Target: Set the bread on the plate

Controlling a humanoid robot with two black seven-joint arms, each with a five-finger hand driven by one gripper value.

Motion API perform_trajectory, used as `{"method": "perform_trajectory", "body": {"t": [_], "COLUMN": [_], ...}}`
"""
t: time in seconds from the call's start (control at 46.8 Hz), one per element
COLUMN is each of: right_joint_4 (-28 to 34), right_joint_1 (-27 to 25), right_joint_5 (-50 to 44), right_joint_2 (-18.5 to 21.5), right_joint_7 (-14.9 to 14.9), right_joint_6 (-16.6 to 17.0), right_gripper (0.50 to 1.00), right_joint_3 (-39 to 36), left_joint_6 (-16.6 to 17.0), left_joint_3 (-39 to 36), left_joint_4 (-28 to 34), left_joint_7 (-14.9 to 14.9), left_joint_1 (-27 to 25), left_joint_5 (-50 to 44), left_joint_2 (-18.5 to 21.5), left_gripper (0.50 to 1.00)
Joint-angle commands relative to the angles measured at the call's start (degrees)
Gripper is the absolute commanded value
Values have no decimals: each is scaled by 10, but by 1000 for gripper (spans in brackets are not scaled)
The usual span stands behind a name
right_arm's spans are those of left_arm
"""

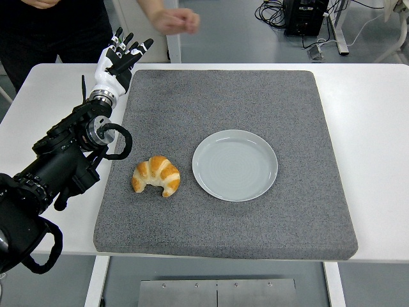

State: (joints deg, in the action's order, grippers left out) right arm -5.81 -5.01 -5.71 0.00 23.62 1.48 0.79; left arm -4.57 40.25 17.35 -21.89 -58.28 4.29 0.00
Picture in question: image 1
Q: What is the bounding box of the white panel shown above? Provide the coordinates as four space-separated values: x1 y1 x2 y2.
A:
112 0 169 63

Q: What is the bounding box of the grey foot pedal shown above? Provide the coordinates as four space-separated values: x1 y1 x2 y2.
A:
307 44 326 61

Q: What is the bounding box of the black cable tangle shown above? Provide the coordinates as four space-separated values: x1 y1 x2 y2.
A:
254 0 287 29

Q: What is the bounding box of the white post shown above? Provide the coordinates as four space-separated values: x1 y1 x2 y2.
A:
160 0 181 64

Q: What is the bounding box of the person's hand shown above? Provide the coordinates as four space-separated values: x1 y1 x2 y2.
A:
151 7 201 35

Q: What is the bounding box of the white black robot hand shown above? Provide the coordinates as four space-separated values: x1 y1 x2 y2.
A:
92 26 155 97

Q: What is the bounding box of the grey speckled mat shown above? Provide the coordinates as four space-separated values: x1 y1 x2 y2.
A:
93 69 359 262

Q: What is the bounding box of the white cable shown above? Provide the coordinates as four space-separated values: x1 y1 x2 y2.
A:
316 11 389 49

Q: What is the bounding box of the white chair base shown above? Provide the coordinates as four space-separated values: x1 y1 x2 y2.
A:
372 0 409 64

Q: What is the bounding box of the black computer case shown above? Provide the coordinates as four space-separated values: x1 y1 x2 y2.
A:
283 0 330 36

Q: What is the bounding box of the person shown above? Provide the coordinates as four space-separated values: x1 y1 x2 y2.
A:
0 0 113 94

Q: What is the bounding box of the light grey round plate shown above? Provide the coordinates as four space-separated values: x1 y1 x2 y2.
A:
192 129 279 203

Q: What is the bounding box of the white table leg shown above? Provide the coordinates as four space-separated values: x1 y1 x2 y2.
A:
322 261 347 307
83 255 111 307

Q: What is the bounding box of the white desk leg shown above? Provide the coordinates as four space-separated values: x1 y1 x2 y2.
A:
327 0 350 57

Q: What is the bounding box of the grey metal plate with screws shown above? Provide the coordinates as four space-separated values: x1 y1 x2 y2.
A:
137 278 298 307

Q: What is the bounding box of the golden croissant bread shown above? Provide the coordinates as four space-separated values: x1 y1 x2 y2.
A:
131 155 181 198

